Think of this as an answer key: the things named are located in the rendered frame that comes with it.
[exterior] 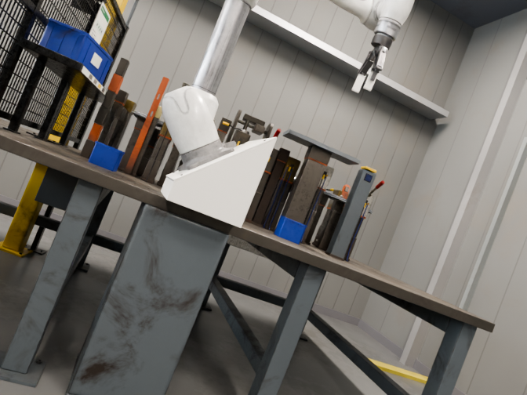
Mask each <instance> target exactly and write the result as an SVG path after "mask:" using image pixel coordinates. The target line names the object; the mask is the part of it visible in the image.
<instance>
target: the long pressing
mask: <svg viewBox="0 0 527 395"><path fill-rule="evenodd" d="M132 113H133V115H134V116H135V117H136V118H138V116H141V117H142V118H147V115H146V114H143V113H141V112H139V111H132ZM156 126H157V127H159V128H161V127H162V126H163V121H160V120H159V121H158V123H157V125H156ZM323 194H327V195H329V198H330V199H332V200H338V199H340V200H341V201H342V202H343V203H346V201H347V199H345V198H342V197H339V196H337V195H335V194H332V193H330V192H328V191H324V193H323Z"/></svg>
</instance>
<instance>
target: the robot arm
mask: <svg viewBox="0 0 527 395"><path fill-rule="evenodd" d="M258 1H259V0H226V1H225V3H224V6H223V8H222V10H221V13H220V16H219V18H218V21H217V22H216V26H215V28H214V30H213V33H212V36H211V38H210V40H209V44H208V46H207V48H206V51H205V54H204V56H203V58H202V61H201V63H200V66H199V68H198V71H197V74H196V75H195V78H194V81H193V84H192V86H184V87H183V88H180V89H177V90H174V91H172V92H168V93H166V94H165V96H164V98H163V100H162V114H163V118H164V119H165V123H166V126H167V128H168V130H169V133H170V135H171V137H172V139H173V142H174V143H175V145H176V148H177V150H178V151H179V153H180V156H181V159H182V162H183V164H182V165H181V166H180V167H178V168H177V169H178V171H183V170H191V169H194V168H196V167H198V166H200V165H204V164H205V163H207V162H210V161H212V160H215V159H217V158H220V157H222V156H224V155H226V154H229V153H231V152H234V147H236V145H237V144H236V142H235V141H231V142H228V143H221V141H220V138H219V136H218V133H217V130H216V126H215V124H214V121H213V120H214V118H215V115H216V111H217V108H218V105H219V104H218V101H217V98H216V97H215V95H216V92H217V89H218V88H219V85H220V82H221V80H222V78H223V76H224V72H225V70H226V68H227V65H228V63H229V60H230V58H231V55H232V53H233V51H234V47H235V45H236V43H237V40H238V37H239V35H240V33H241V31H242V28H243V25H244V23H245V20H246V17H247V16H248V13H249V11H250V10H251V9H253V8H254V7H255V6H256V4H257V2H258ZM330 1H331V2H332V3H334V4H335V5H338V6H339V7H340V8H341V9H343V10H345V11H347V12H349V13H351V14H353V15H355V16H356V17H358V18H359V20H360V22H361V24H363V25H365V26H366V27H367V28H368V29H370V30H371V31H373V32H374V36H373V39H372V41H371V45H372V46H373V48H374V49H373V50H372V51H369V53H368V56H367V57H366V58H365V61H364V62H363V64H362V66H361V67H360V69H359V71H358V76H357V79H356V81H355V83H354V86H353V88H352V91H354V92H356V93H359V91H360V88H361V87H362V83H363V81H364V80H365V78H366V73H367V72H368V70H369V69H370V67H371V66H372V65H373V68H372V70H371V71H370V73H369V76H368V78H367V80H366V83H365V85H364V89H366V90H368V91H371V90H372V87H373V85H374V83H375V80H376V78H377V75H378V74H379V73H380V71H382V70H383V64H384V61H385V57H386V54H387V51H388V50H389V49H390V47H391V45H392V42H393V41H395V40H396V38H397V37H398V33H399V31H400V30H401V27H402V25H403V23H404V22H405V21H406V20H407V18H408V16H409V14H410V12H411V9H412V7H413V3H414V1H415V0H365V1H362V0H330Z"/></svg>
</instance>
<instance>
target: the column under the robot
mask: <svg viewBox="0 0 527 395"><path fill-rule="evenodd" d="M228 238H229V235H228V234H225V233H223V232H221V231H218V230H215V229H213V228H210V227H208V226H204V225H202V224H200V223H196V222H194V221H191V220H189V219H185V218H184V217H181V216H178V215H175V214H172V213H171V212H167V211H165V210H162V209H160V208H156V207H154V206H152V205H148V204H146V203H143V202H141V205H140V207H139V210H138V212H137V214H136V218H135V219H134V222H133V224H132V227H131V229H130V232H129V235H128V237H127V238H126V241H125V244H124V246H123V249H122V252H121V254H120V256H119V258H118V261H117V263H116V266H115V268H114V271H113V273H112V275H111V279H110V280H109V282H108V285H107V288H106V290H105V293H104V296H103V298H102V299H101V302H100V305H99V307H98V310H97V312H96V315H95V317H94V319H93V322H92V324H91V326H90V329H89V332H88V334H87V336H86V338H85V341H84V343H83V346H82V349H81V351H80V353H78V356H77V359H76V361H75V366H74V368H73V372H72V374H71V378H70V381H69V384H68V387H67V391H66V394H65V395H165V394H166V392H167V389H168V388H169V384H170V382H171V380H172V377H173V374H174V372H175V370H176V367H177V365H178V363H179V360H180V357H181V355H182V352H183V351H184V347H185V345H186V343H187V340H188V337H189V335H190V333H191V329H192V328H193V326H194V323H195V320H196V318H197V316H198V312H199V310H200V308H201V306H202V303H203V300H204V298H205V295H206V292H207V291H208V288H209V285H210V283H211V281H212V279H213V275H214V274H215V271H216V268H217V266H218V263H219V261H220V258H221V256H222V254H223V251H224V248H225V246H226V243H227V241H228Z"/></svg>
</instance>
